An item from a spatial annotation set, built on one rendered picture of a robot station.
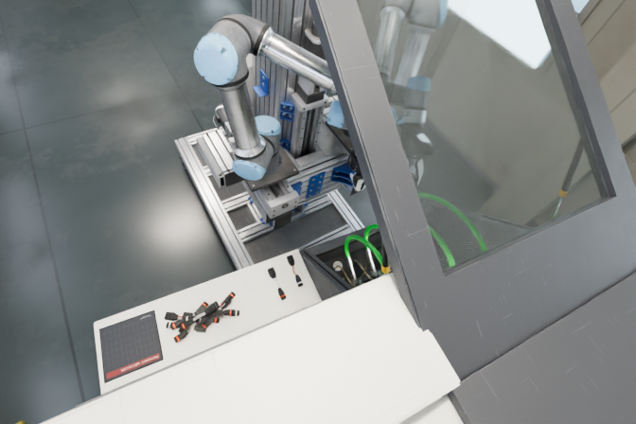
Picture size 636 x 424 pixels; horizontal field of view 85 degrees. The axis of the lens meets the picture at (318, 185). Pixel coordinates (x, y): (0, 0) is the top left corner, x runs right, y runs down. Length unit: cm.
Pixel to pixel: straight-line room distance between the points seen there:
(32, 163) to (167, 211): 107
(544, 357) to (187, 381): 68
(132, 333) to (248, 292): 37
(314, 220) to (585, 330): 169
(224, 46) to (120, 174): 209
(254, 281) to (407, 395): 76
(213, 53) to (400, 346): 80
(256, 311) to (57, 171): 220
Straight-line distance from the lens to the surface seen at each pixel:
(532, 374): 87
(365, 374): 67
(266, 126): 133
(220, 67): 100
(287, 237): 226
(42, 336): 254
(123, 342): 131
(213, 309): 123
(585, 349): 97
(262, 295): 128
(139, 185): 285
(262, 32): 110
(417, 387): 70
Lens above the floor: 219
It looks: 52 degrees down
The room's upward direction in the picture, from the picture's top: 13 degrees clockwise
